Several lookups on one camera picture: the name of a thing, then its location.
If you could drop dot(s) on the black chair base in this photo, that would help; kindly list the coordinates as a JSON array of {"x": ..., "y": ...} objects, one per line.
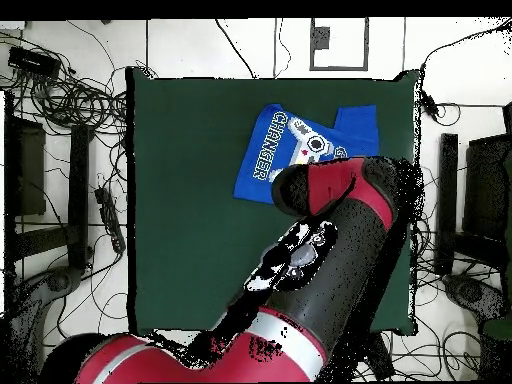
[
  {"x": 56, "y": 282},
  {"x": 468, "y": 292}
]

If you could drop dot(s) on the black wooden furniture frame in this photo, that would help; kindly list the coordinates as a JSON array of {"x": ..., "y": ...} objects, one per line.
[
  {"x": 447, "y": 200},
  {"x": 78, "y": 180}
]

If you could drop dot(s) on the black power strip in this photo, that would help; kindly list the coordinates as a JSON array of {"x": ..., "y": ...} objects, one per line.
[
  {"x": 382, "y": 358},
  {"x": 110, "y": 218}
]

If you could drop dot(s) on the dark green table cloth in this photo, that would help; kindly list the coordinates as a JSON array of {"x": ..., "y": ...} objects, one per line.
[{"x": 192, "y": 240}]

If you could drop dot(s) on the grey square frame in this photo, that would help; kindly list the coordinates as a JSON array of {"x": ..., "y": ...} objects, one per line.
[{"x": 312, "y": 44}]

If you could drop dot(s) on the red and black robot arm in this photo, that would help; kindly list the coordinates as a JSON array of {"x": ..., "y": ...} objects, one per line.
[{"x": 320, "y": 280}]

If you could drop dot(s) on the blue printed t-shirt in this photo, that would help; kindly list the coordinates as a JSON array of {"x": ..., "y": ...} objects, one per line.
[{"x": 260, "y": 160}]

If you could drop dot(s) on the black electronics box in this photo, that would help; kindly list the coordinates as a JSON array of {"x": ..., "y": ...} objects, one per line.
[{"x": 34, "y": 62}]

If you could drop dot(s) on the black power adapter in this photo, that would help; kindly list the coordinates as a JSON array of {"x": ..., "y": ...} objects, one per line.
[{"x": 428, "y": 104}]

